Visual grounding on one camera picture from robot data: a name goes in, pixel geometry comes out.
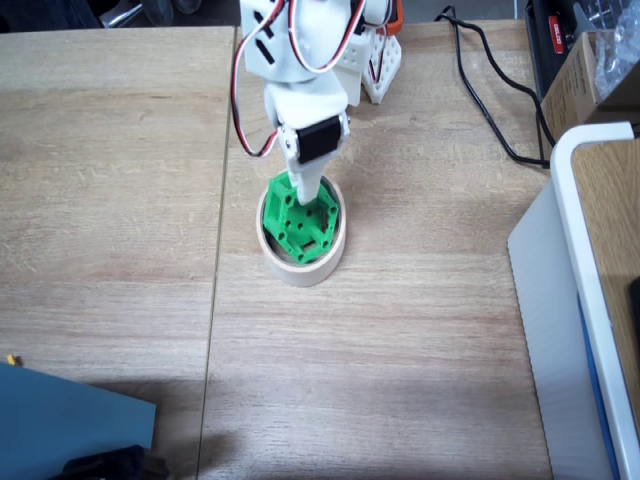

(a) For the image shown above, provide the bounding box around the green hexagonal printed component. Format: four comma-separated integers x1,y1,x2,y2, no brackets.
263,170,341,265

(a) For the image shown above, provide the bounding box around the white ribbed storage bin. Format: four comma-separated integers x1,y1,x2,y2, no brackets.
507,122,640,480

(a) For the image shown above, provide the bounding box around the beige masking tape roll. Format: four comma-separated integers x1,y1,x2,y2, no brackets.
255,174,348,289

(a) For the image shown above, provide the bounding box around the black office chair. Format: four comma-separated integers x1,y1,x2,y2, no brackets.
97,0,174,27

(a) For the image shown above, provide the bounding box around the black power strip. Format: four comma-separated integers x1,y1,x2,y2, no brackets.
524,0,591,101

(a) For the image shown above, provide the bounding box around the brown cardboard box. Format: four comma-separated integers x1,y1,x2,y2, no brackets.
539,30,640,144

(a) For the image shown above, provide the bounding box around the clear plastic bag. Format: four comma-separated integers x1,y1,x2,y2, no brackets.
592,0,640,101

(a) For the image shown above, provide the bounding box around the blue box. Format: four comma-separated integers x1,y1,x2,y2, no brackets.
0,362,158,480

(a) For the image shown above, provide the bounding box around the red white black servo cable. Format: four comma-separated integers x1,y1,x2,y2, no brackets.
288,0,369,74
230,0,289,159

